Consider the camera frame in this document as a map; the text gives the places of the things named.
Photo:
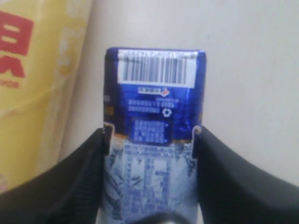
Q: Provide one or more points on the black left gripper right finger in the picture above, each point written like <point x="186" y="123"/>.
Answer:
<point x="231" y="190"/>

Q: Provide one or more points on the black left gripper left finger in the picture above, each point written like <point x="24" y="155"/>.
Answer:
<point x="68" y="193"/>

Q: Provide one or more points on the white blue milk carton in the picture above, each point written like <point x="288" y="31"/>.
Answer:
<point x="152" y="115"/>

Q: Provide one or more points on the yellow chips can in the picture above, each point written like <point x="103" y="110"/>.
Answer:
<point x="40" y="49"/>

